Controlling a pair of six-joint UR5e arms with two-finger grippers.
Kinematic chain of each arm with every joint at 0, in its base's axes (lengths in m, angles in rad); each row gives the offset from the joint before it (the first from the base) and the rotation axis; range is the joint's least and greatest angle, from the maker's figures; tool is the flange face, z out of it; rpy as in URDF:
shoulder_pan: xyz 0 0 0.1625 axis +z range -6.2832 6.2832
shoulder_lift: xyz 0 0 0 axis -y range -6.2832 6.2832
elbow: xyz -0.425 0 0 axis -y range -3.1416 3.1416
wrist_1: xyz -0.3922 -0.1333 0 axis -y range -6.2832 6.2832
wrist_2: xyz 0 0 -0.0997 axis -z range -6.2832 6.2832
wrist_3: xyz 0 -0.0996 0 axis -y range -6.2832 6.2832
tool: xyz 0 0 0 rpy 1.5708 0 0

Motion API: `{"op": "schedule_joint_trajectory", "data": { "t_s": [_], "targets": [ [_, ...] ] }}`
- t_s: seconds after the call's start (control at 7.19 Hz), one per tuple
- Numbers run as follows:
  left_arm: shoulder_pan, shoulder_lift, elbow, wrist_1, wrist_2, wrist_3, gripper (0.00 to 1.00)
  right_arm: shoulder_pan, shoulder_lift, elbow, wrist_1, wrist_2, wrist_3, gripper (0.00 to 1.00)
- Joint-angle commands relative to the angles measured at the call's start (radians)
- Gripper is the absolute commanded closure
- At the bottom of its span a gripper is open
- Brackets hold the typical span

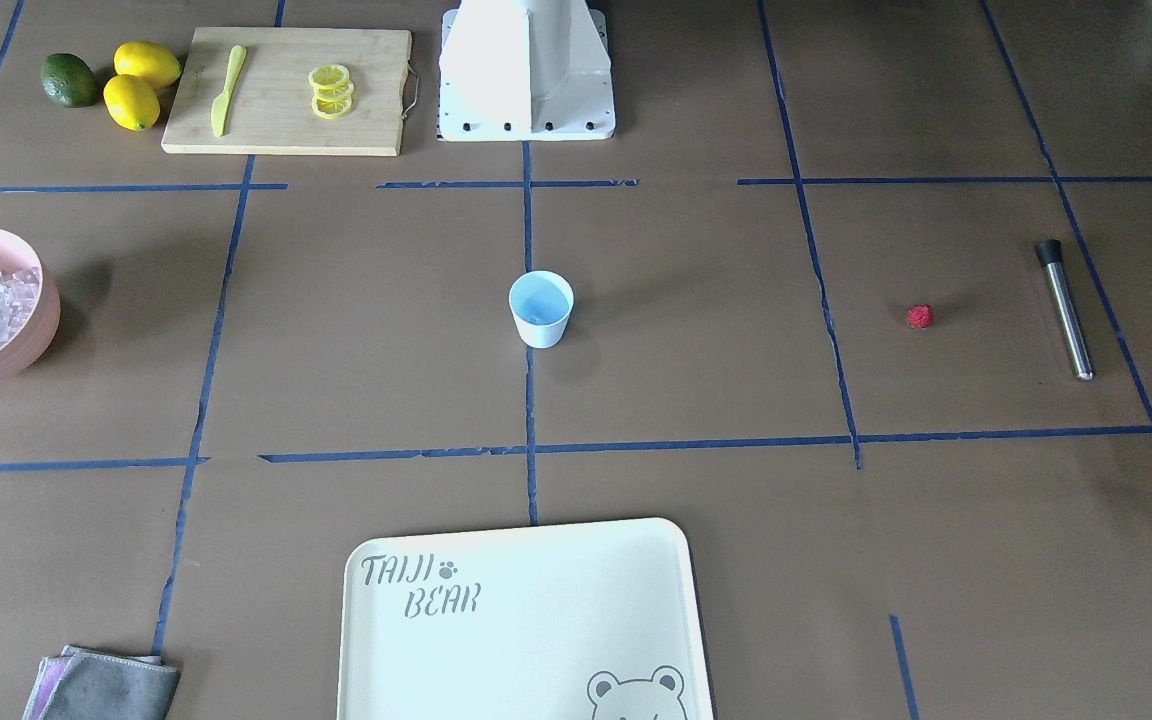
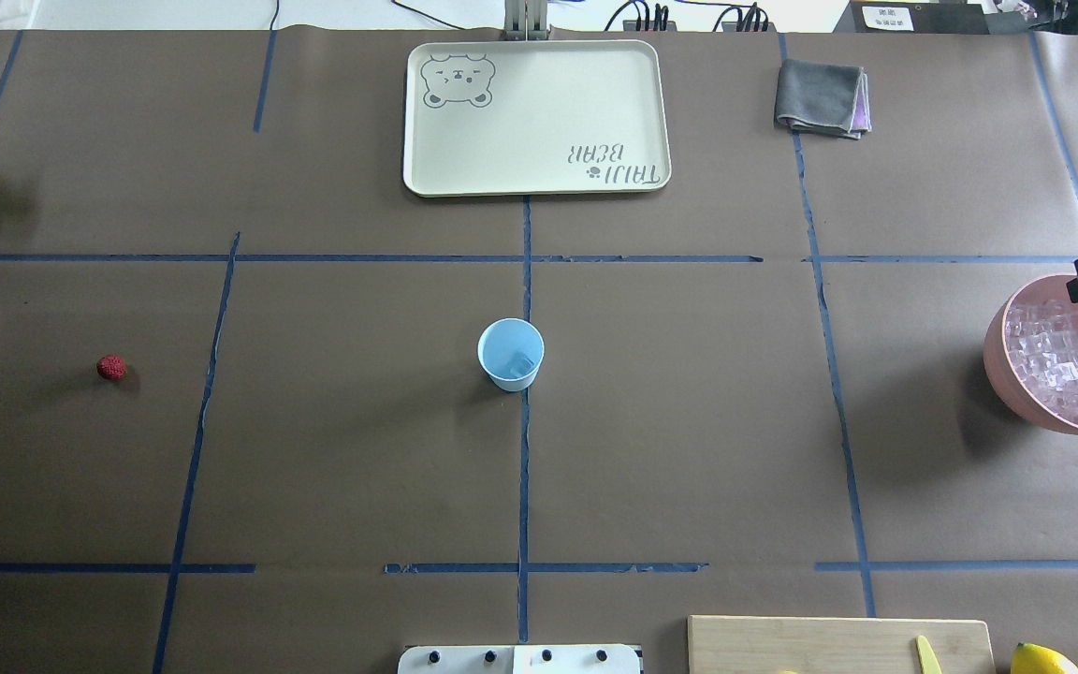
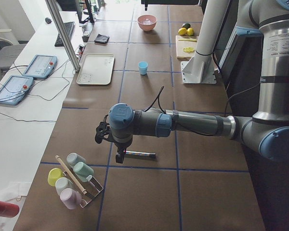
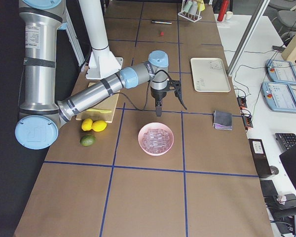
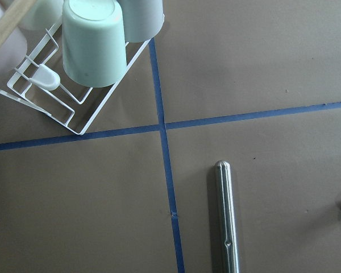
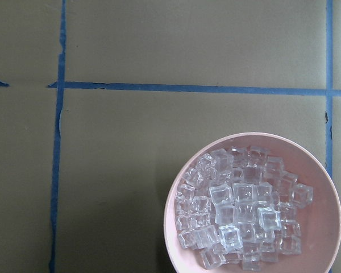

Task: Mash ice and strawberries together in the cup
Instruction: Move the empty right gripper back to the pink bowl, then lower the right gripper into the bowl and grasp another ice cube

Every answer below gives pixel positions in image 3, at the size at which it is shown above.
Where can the yellow lemon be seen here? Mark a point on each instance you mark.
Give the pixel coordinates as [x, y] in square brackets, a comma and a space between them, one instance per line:
[182, 31]
[190, 31]

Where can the white cup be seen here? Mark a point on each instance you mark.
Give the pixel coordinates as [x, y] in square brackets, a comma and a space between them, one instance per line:
[63, 183]

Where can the clear ice cubes pile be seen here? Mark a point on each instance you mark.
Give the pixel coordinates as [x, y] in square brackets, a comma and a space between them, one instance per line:
[147, 22]

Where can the red bottle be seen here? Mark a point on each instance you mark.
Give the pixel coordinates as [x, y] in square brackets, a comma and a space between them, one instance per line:
[8, 210]

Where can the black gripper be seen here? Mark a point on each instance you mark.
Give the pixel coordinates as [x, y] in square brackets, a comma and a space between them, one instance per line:
[122, 145]

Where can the green cup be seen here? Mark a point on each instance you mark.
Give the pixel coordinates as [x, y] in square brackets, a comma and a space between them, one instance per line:
[82, 171]

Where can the grey folded cloth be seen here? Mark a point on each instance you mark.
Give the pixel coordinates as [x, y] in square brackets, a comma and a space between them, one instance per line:
[101, 39]

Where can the pink bowl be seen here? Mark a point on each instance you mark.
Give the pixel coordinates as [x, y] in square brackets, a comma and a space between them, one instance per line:
[147, 27]

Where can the white wire cup rack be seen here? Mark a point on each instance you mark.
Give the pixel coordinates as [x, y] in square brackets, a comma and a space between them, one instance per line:
[91, 189]

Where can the steel muddler with black cap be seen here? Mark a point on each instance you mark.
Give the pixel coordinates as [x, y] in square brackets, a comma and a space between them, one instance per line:
[140, 154]

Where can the green avocado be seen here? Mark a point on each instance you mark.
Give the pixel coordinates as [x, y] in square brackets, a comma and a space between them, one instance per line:
[186, 25]

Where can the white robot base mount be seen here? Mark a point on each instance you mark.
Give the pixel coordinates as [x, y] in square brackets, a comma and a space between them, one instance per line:
[199, 69]

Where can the wooden cutting board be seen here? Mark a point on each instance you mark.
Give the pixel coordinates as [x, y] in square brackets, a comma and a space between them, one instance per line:
[185, 46]

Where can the cream bear serving tray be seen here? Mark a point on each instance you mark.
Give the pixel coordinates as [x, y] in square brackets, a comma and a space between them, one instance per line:
[96, 69]

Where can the blue teach pendant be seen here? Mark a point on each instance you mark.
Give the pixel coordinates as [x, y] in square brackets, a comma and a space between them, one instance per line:
[15, 89]
[41, 67]

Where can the lemon slices stack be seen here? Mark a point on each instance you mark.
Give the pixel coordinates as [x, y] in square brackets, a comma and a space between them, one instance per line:
[188, 49]

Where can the pink cup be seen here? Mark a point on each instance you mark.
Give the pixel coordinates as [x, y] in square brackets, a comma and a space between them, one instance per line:
[70, 198]

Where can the aluminium frame post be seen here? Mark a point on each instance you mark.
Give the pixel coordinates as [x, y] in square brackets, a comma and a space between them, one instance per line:
[53, 9]

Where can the wooden pestle stick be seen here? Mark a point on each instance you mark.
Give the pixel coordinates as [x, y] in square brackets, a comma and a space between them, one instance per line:
[70, 174]

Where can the yellow plastic knife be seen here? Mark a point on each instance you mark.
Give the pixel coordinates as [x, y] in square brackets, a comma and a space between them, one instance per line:
[191, 40]

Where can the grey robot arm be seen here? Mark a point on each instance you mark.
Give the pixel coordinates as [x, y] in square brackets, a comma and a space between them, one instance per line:
[265, 132]

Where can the light blue paper cup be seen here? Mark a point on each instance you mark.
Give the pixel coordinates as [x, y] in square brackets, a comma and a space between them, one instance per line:
[143, 66]

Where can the yellow cup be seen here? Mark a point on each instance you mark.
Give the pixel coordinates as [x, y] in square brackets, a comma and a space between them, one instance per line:
[53, 175]

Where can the grey-green cup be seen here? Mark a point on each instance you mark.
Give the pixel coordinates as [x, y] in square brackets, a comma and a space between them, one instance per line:
[74, 158]

